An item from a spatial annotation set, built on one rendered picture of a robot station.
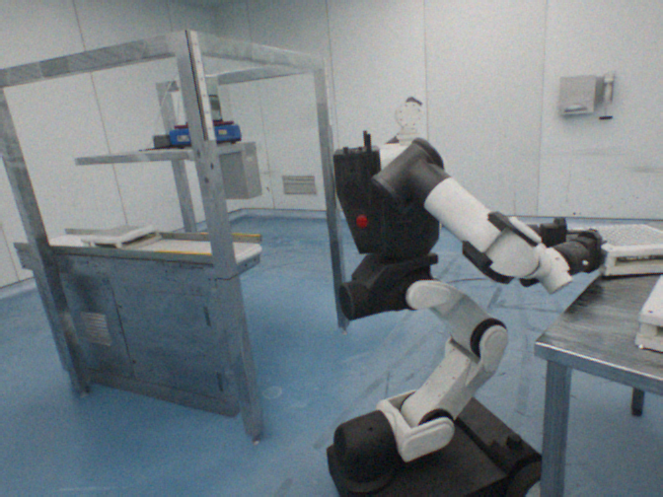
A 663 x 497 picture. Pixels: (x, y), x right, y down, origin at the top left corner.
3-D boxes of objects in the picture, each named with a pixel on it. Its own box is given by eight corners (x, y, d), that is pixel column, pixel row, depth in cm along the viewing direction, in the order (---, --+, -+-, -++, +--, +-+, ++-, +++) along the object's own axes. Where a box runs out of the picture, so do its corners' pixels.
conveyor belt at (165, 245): (262, 253, 189) (260, 244, 188) (226, 274, 167) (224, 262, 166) (65, 243, 244) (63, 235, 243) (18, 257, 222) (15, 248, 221)
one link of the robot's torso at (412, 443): (403, 469, 135) (401, 435, 131) (375, 429, 153) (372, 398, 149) (457, 447, 142) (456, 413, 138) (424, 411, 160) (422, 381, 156)
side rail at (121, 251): (223, 261, 166) (222, 253, 165) (220, 262, 164) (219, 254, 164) (18, 248, 219) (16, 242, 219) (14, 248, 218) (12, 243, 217)
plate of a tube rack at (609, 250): (702, 252, 113) (704, 246, 113) (607, 257, 114) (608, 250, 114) (641, 229, 137) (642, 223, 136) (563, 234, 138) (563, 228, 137)
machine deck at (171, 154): (257, 150, 180) (255, 141, 179) (194, 162, 147) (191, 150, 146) (150, 157, 205) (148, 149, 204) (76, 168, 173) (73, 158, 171)
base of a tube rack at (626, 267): (699, 270, 115) (700, 262, 114) (605, 275, 116) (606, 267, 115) (639, 245, 138) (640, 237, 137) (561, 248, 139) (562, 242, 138)
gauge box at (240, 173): (262, 194, 186) (257, 148, 180) (249, 199, 177) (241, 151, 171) (223, 194, 195) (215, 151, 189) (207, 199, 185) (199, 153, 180)
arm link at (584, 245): (576, 225, 120) (550, 234, 115) (612, 232, 112) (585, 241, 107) (572, 267, 124) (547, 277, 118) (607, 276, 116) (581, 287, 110)
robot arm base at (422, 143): (404, 213, 94) (369, 176, 94) (399, 219, 106) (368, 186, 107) (454, 167, 94) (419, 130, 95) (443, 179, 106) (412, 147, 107)
